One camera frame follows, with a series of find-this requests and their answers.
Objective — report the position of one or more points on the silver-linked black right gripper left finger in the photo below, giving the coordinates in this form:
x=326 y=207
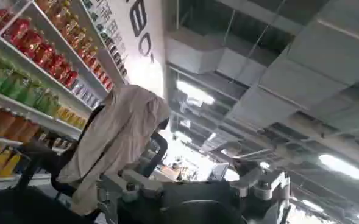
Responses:
x=136 y=186

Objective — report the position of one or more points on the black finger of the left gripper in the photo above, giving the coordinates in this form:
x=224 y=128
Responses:
x=164 y=123

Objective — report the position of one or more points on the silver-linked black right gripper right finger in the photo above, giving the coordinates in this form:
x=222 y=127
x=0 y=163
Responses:
x=263 y=186

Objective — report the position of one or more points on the beige cloth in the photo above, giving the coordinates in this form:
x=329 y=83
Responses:
x=112 y=143

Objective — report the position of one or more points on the white shelf rack with goods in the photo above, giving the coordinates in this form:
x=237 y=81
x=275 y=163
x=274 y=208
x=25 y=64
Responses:
x=30 y=79

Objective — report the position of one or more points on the white wall banner with lettering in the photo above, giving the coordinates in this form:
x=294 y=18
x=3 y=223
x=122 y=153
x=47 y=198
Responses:
x=139 y=36

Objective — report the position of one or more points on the grey ceiling air duct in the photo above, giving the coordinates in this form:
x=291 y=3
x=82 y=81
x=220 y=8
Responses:
x=289 y=61

